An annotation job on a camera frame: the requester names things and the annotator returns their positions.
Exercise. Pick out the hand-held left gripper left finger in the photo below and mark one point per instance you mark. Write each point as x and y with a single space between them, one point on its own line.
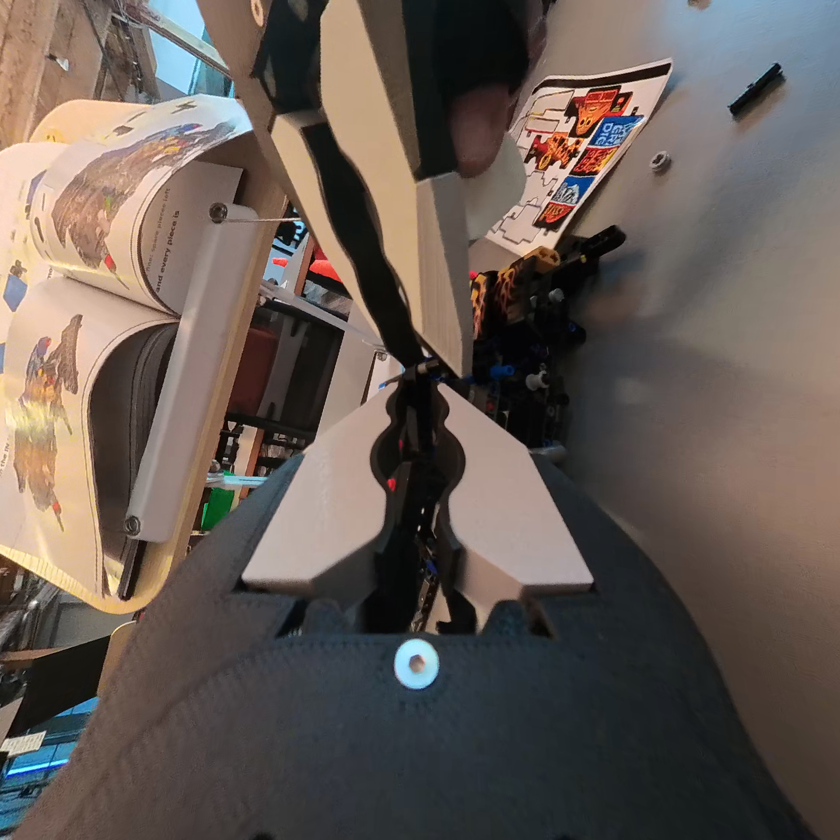
321 512

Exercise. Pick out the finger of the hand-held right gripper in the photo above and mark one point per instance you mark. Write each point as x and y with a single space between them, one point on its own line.
354 216
446 262

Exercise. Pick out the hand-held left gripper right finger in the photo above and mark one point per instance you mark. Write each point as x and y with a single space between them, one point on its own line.
518 518

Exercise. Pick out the brick-built toy truck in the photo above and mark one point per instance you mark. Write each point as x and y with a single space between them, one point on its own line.
525 315

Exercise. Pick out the person's right hand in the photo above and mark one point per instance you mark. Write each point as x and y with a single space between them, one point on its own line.
482 131

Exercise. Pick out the orange traffic cone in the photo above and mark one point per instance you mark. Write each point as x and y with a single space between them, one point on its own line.
328 269

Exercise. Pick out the sticker sheet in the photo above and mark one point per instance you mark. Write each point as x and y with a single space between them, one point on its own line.
590 131

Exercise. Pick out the white wooden book stand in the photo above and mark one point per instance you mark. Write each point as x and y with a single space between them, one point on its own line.
190 367

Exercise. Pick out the black zippered case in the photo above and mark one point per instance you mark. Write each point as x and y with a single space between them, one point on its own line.
124 426

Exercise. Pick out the small grey bush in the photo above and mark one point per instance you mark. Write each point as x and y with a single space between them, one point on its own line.
659 160

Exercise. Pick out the instruction booklet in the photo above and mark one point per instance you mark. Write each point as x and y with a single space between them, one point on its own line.
79 197

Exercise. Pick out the black five-hole beam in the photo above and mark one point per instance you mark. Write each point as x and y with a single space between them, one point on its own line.
754 88

